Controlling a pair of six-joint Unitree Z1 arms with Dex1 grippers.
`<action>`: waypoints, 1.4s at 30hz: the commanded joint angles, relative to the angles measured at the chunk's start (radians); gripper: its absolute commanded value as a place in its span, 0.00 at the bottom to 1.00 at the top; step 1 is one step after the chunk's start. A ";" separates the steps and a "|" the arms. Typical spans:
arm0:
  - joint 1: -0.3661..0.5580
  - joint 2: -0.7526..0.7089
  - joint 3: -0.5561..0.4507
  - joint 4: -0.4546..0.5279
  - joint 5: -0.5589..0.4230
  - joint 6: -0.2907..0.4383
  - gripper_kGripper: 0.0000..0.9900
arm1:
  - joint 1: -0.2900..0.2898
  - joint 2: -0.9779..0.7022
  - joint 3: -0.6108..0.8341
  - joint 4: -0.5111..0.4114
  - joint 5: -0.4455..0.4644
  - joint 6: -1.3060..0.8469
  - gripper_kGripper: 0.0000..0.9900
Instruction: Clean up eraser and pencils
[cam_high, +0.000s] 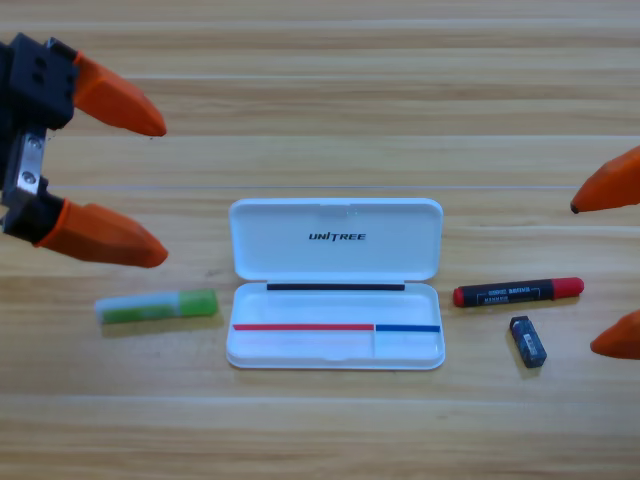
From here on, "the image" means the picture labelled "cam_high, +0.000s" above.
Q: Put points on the white Unitree pencil case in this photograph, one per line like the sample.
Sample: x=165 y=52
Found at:
x=325 y=260

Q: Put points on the black eraser with sleeve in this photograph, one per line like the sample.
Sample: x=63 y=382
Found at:
x=527 y=342

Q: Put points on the black and red marker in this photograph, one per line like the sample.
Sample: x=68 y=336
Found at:
x=500 y=295

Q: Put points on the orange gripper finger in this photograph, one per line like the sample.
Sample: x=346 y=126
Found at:
x=117 y=102
x=107 y=237
x=612 y=185
x=620 y=340

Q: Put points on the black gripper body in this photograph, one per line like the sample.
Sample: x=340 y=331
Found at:
x=30 y=85

